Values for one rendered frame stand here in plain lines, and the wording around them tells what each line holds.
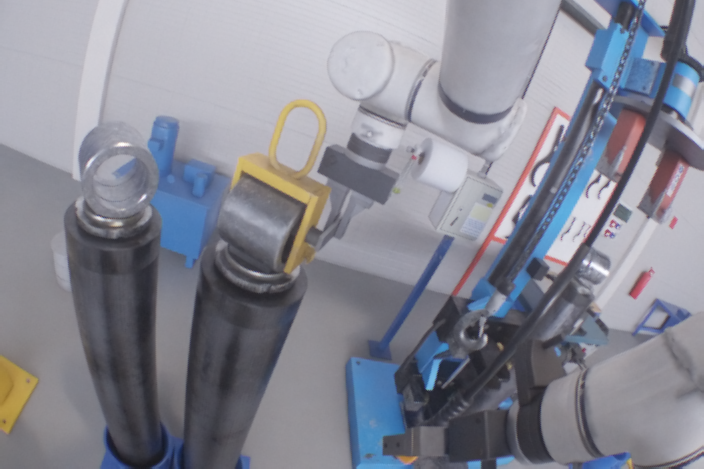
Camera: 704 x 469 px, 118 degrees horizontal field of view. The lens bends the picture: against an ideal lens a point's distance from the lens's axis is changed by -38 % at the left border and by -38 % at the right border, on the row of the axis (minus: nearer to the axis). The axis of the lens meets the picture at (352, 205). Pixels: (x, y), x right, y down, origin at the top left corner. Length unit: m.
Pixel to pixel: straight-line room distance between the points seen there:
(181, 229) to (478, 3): 2.63
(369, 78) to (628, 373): 0.38
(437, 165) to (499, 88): 1.59
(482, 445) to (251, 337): 0.45
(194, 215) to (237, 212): 2.08
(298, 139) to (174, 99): 1.20
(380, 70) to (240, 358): 0.56
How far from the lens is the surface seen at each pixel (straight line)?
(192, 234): 2.72
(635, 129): 1.44
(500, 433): 0.34
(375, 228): 3.35
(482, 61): 0.28
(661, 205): 1.72
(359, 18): 2.94
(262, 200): 0.54
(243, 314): 0.60
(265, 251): 0.54
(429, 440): 0.35
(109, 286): 0.71
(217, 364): 0.74
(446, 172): 1.92
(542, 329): 1.64
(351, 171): 0.57
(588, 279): 1.61
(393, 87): 0.40
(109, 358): 0.90
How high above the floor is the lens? 1.87
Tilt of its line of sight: 22 degrees down
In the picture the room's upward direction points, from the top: 23 degrees clockwise
